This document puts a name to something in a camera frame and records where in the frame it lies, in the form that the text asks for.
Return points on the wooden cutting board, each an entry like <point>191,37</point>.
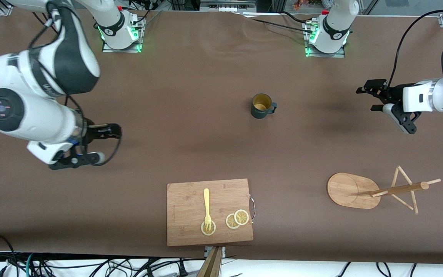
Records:
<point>187,215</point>

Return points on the wooden post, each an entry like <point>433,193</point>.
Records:
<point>212,265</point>

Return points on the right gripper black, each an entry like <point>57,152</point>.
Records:
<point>95,133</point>

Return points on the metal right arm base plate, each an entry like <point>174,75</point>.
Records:
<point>139,44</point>

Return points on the orange red background object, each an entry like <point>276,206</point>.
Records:
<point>306,4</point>

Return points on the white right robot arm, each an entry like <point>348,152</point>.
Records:
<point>33,115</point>

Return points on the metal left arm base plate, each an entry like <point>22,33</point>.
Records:
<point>340,54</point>

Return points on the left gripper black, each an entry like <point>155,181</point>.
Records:
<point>393,93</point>

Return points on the dried lemon slice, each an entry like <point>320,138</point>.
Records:
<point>242,217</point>
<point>230,222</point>
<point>208,230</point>

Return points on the wooden cup rack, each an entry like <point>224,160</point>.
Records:
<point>348,190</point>

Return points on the yellow plastic fork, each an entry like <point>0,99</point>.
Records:
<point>206,200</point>

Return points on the small metal bracket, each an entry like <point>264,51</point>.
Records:
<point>207,251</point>

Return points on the dark teal mug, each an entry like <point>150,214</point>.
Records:
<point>260,109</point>

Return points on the grey power strip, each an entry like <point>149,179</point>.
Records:
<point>227,7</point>

